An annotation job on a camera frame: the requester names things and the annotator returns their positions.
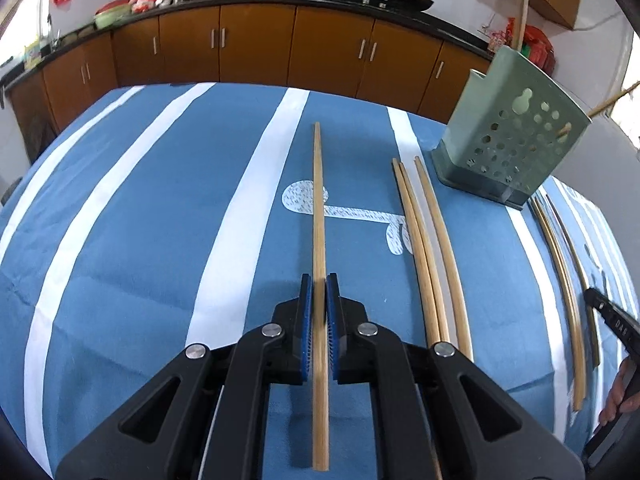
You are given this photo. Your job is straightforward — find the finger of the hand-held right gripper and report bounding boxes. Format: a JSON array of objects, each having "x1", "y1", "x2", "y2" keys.
[{"x1": 584, "y1": 287, "x2": 612, "y2": 317}]

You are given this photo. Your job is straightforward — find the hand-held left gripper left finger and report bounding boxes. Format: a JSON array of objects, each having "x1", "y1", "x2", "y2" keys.
[{"x1": 55, "y1": 272, "x2": 314, "y2": 480}]

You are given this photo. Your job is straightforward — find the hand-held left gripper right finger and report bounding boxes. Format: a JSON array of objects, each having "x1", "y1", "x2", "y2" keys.
[{"x1": 325, "y1": 272, "x2": 586, "y2": 480}]

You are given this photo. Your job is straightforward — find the bamboo chopstick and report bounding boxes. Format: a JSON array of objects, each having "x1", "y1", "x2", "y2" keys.
[
  {"x1": 530, "y1": 196, "x2": 587, "y2": 413},
  {"x1": 397, "y1": 160, "x2": 451, "y2": 346},
  {"x1": 391, "y1": 158, "x2": 441, "y2": 348},
  {"x1": 412, "y1": 156, "x2": 475, "y2": 363},
  {"x1": 517, "y1": 0, "x2": 532, "y2": 50},
  {"x1": 542, "y1": 192, "x2": 601, "y2": 368},
  {"x1": 311, "y1": 121, "x2": 332, "y2": 473},
  {"x1": 557, "y1": 81, "x2": 640, "y2": 137}
]

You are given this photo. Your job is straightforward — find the green perforated utensil holder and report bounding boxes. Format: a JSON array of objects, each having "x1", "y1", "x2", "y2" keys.
[{"x1": 431, "y1": 46, "x2": 593, "y2": 211}]

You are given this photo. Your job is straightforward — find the person's right hand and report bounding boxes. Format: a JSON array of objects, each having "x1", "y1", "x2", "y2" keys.
[{"x1": 599, "y1": 360, "x2": 633, "y2": 426}]

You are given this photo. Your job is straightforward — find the blue white striped tablecloth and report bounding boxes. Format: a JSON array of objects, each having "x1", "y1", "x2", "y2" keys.
[{"x1": 0, "y1": 82, "x2": 640, "y2": 480}]

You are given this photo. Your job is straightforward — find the window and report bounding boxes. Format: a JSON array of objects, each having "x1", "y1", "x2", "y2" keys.
[
  {"x1": 0, "y1": 0, "x2": 53, "y2": 68},
  {"x1": 619, "y1": 30, "x2": 640, "y2": 141}
]

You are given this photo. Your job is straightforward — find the brown kitchen base cabinets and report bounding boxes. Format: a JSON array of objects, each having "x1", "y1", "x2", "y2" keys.
[{"x1": 7, "y1": 2, "x2": 493, "y2": 131}]

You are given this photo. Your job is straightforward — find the black kitchen countertop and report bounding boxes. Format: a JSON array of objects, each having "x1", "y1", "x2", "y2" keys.
[{"x1": 0, "y1": 0, "x2": 496, "y2": 91}]

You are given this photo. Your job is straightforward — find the green plastic basin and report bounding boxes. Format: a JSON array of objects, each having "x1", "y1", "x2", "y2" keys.
[{"x1": 94, "y1": 2, "x2": 132, "y2": 30}]

